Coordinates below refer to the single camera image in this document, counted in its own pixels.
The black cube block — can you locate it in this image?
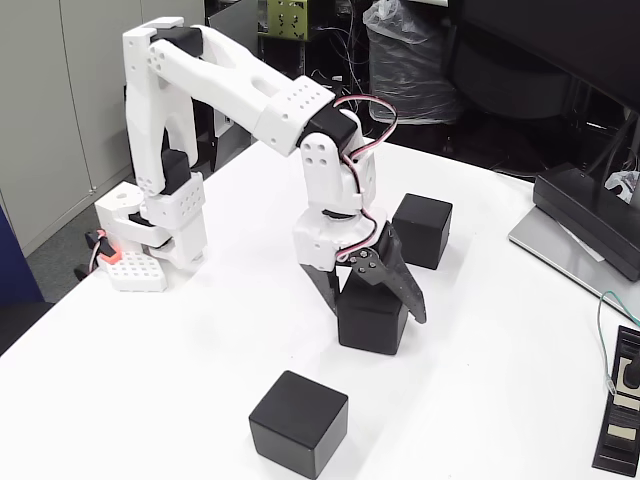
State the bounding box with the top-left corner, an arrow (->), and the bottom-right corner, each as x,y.
389,193 -> 454,272
248,369 -> 350,480
335,272 -> 411,356

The silver monitor stand base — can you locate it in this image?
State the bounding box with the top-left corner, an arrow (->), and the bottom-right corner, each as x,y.
508,203 -> 640,321

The black device with labels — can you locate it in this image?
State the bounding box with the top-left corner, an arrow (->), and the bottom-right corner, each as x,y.
591,324 -> 640,477

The black docking box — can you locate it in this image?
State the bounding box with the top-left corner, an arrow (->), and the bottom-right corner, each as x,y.
532,162 -> 640,282

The blue partition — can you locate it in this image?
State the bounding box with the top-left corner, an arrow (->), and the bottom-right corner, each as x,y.
0,202 -> 46,306

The grey metal cabinet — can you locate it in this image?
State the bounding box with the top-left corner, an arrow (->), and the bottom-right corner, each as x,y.
0,0 -> 206,256

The green cable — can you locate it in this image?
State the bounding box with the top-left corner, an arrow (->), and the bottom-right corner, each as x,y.
596,289 -> 640,396

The black monitor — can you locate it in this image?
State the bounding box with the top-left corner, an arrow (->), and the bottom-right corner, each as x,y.
452,0 -> 640,114

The black desk panel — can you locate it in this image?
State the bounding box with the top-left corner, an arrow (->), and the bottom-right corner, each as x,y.
189,97 -> 217,174

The crumpled white plastic bag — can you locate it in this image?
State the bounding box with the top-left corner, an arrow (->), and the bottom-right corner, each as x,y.
604,170 -> 640,204

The green perforated board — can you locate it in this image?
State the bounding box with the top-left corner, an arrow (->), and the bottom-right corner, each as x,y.
264,0 -> 312,42

